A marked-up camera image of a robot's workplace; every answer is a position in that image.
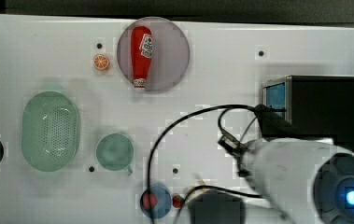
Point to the red ball toy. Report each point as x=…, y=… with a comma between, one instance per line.
x=149, y=200

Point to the red ketchup bottle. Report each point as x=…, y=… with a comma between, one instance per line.
x=141, y=53

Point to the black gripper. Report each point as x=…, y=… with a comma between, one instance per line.
x=271, y=124

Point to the green mug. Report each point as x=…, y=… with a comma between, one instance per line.
x=115, y=152

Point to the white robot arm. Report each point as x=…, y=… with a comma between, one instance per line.
x=309, y=181

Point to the green perforated colander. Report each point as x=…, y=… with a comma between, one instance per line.
x=50, y=131

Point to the grey round plate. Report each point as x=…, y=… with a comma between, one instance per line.
x=170, y=55

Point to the strawberry toy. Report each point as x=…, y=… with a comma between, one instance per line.
x=177, y=201

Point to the orange slice toy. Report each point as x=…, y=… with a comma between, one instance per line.
x=101, y=62

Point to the blue small bowl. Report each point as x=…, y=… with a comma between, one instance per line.
x=163, y=206

